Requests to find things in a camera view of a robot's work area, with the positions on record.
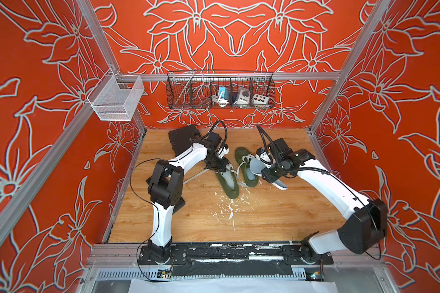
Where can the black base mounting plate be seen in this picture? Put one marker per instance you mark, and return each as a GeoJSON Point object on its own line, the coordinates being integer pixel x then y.
{"type": "Point", "coordinates": [233, 260]}

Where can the white round socket adapter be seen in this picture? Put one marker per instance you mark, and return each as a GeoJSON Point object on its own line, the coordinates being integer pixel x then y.
{"type": "Point", "coordinates": [243, 97]}

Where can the black wire wall basket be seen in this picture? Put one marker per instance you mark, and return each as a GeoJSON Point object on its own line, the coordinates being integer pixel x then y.
{"type": "Point", "coordinates": [198, 89]}

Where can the green canvas shoe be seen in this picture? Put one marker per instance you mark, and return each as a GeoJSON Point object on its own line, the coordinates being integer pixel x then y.
{"type": "Point", "coordinates": [229, 183]}
{"type": "Point", "coordinates": [245, 176]}

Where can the clear plastic wall bin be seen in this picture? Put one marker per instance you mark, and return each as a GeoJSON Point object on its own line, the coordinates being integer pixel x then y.
{"type": "Point", "coordinates": [110, 102]}

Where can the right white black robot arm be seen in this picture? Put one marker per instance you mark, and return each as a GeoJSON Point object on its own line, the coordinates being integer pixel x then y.
{"type": "Point", "coordinates": [365, 219]}

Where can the black plastic tool case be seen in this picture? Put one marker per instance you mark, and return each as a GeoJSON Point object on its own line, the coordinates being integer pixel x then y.
{"type": "Point", "coordinates": [183, 138]}

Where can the black flat pad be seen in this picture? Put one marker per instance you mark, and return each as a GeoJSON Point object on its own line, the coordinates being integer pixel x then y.
{"type": "Point", "coordinates": [180, 204]}

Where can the blue white box in basket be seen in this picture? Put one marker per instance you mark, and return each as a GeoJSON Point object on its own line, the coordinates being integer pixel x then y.
{"type": "Point", "coordinates": [223, 93]}

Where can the grey insole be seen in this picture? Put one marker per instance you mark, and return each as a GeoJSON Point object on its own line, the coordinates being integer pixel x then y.
{"type": "Point", "coordinates": [256, 167]}

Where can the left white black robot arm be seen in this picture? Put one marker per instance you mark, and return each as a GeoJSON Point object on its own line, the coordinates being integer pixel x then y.
{"type": "Point", "coordinates": [165, 186]}

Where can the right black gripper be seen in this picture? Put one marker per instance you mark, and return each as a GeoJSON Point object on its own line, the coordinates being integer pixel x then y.
{"type": "Point", "coordinates": [266, 176]}

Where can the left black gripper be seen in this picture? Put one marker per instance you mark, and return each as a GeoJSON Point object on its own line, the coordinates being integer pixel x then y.
{"type": "Point", "coordinates": [221, 168]}

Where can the white dotted cube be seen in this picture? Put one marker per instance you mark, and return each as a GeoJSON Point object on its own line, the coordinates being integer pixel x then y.
{"type": "Point", "coordinates": [260, 100]}

